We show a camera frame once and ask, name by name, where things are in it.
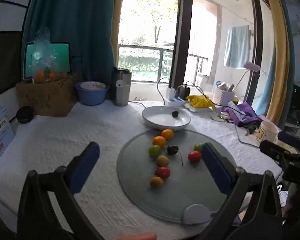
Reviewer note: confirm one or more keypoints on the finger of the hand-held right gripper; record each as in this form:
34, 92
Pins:
287, 137
272, 149

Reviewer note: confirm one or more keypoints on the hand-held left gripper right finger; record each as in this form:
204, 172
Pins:
216, 167

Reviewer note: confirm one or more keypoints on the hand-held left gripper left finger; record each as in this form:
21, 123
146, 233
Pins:
86, 165

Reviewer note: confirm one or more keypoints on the red tomato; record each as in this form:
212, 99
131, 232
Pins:
194, 156
163, 172

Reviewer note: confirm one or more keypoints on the green tomato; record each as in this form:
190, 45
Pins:
197, 147
155, 151

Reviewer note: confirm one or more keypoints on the round grey cutting board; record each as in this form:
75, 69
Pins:
190, 187

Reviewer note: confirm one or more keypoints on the dark fruit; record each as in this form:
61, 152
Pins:
175, 113
172, 149

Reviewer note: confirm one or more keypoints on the yellow tomato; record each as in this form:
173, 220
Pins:
162, 160
156, 182

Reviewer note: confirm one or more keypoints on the small orange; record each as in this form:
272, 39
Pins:
167, 134
159, 141

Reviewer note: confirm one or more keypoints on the white plate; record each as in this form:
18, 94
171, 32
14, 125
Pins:
160, 118

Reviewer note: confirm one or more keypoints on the person's left hand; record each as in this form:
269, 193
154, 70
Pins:
140, 236

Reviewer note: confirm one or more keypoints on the white mug with bear print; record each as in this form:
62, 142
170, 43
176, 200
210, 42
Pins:
268, 131

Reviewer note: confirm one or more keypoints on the dark monitor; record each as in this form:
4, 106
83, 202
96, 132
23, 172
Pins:
298, 105

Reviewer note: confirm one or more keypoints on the thin dark stem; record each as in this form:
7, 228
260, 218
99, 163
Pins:
181, 158

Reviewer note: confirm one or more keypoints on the white textured tablecloth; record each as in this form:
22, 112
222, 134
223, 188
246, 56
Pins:
52, 142

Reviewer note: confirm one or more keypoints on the purple cloth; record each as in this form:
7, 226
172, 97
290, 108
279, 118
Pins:
240, 116

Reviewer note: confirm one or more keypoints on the yellow plastic bag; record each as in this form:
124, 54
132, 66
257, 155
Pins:
198, 101

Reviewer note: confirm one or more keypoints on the blue bowl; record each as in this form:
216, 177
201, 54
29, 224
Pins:
92, 95

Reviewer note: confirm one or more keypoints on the white woven basket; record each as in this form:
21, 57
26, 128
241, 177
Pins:
223, 97

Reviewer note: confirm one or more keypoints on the white power strip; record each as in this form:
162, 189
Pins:
175, 101

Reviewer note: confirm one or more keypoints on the cardboard box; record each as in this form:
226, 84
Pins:
47, 97

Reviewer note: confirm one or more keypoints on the white desk lamp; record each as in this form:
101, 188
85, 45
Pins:
250, 67

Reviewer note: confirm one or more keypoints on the black round disc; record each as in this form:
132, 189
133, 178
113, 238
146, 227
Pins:
25, 114

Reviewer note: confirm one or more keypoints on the white dish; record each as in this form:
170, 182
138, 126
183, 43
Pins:
92, 85

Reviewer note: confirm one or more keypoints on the black charger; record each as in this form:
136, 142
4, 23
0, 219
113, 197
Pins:
184, 91

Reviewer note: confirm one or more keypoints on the yellow curtain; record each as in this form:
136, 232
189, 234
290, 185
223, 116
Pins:
118, 17
275, 55

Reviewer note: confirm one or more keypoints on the steel thermos jug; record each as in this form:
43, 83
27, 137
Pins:
121, 87

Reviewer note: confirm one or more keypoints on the white charger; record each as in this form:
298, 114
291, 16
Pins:
170, 93

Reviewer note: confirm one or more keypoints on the light blue towel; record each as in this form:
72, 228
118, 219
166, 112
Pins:
237, 46

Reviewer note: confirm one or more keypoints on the laptop with green screen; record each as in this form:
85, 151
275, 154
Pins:
61, 60

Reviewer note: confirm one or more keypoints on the clear plastic bag of oranges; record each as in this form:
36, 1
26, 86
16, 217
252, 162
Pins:
43, 55

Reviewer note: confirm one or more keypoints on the balcony railing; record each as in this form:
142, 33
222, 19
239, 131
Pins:
145, 55

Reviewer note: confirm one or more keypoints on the blue curtain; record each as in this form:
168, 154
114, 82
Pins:
77, 17

